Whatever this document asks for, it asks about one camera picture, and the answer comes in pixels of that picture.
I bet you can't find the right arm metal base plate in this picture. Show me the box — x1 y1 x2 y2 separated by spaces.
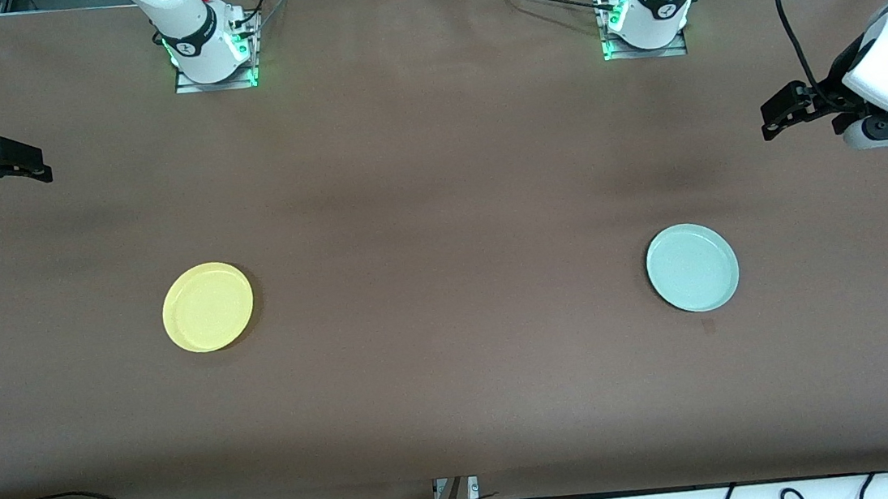
169 11 261 95

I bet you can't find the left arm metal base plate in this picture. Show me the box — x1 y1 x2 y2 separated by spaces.
595 0 689 64

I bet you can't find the light green round plate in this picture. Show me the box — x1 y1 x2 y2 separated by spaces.
641 219 744 317

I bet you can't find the yellow round plate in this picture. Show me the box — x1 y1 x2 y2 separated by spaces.
157 258 260 357

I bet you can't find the brown table cover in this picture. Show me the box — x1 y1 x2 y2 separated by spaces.
0 0 888 499

